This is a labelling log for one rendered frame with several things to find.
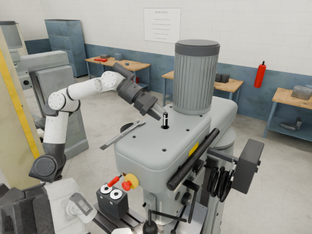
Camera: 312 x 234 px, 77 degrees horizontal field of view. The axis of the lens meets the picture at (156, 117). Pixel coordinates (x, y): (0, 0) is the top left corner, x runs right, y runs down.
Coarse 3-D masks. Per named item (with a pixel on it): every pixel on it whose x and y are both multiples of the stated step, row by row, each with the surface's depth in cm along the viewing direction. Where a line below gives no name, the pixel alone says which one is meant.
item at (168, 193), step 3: (201, 156) 103; (192, 168) 95; (189, 171) 92; (189, 174) 94; (186, 177) 91; (183, 180) 89; (180, 183) 86; (177, 186) 84; (180, 186) 87; (168, 189) 81; (177, 189) 85; (162, 192) 84; (165, 192) 83; (168, 192) 81; (171, 192) 81; (174, 192) 83; (168, 195) 82; (171, 195) 82
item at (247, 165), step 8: (248, 144) 101; (256, 144) 101; (264, 144) 102; (248, 152) 95; (256, 152) 95; (240, 160) 92; (248, 160) 91; (256, 160) 90; (240, 168) 94; (248, 168) 92; (256, 168) 93; (240, 176) 96; (248, 176) 93; (232, 184) 101; (240, 184) 98; (248, 184) 95
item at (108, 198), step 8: (104, 184) 158; (96, 192) 152; (104, 192) 150; (112, 192) 150; (120, 192) 150; (104, 200) 150; (112, 200) 145; (120, 200) 145; (104, 208) 156; (112, 208) 149; (120, 208) 148; (128, 208) 159; (120, 216) 151
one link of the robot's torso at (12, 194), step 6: (0, 186) 98; (6, 186) 102; (0, 192) 97; (6, 192) 99; (12, 192) 100; (18, 192) 100; (0, 198) 96; (6, 198) 97; (12, 198) 97; (0, 204) 94
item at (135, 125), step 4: (136, 120) 88; (136, 124) 85; (140, 124) 85; (128, 128) 83; (132, 128) 83; (124, 132) 80; (128, 132) 80; (116, 136) 77; (120, 136) 77; (112, 140) 75; (116, 140) 75; (104, 144) 73; (108, 144) 73; (100, 148) 71; (104, 148) 71
